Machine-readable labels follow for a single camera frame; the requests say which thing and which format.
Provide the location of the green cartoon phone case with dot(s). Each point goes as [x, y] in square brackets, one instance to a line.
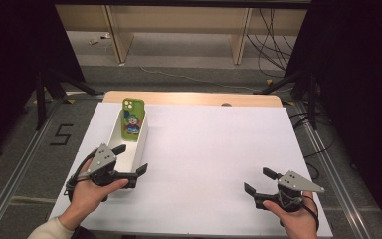
[133, 119]

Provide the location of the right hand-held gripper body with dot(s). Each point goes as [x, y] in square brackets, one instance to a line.
[295, 186]

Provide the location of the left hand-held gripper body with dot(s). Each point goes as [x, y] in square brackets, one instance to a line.
[102, 164]

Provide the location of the black curtain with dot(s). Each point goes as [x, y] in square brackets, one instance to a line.
[361, 83]
[10, 66]

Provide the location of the white plastic bin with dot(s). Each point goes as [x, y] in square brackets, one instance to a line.
[127, 156]

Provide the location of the person's right hand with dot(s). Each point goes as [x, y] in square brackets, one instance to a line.
[298, 224]

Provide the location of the person's left hand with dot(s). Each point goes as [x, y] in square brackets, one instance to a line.
[86, 199]

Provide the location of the metal floor rail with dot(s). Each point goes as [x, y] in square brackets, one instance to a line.
[331, 172]
[16, 176]

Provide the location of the light wooden table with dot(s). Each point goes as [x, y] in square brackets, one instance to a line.
[195, 98]

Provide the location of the small white floor object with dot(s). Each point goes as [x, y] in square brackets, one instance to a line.
[106, 35]
[94, 42]

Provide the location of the beige wooden desk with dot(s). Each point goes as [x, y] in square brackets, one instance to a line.
[179, 18]

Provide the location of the black tripod stand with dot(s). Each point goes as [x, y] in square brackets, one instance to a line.
[40, 99]
[312, 99]

